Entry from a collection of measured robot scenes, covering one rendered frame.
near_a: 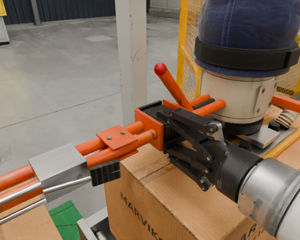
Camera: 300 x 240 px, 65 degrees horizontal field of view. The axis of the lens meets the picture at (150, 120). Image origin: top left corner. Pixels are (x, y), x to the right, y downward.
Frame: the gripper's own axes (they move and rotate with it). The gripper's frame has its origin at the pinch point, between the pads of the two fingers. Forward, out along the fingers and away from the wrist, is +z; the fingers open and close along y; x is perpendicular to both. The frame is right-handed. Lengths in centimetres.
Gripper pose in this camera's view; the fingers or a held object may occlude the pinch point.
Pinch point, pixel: (158, 125)
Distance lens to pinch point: 47.1
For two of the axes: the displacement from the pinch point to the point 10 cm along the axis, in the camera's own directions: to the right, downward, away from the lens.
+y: 0.0, 8.7, 4.9
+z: -6.3, -3.8, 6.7
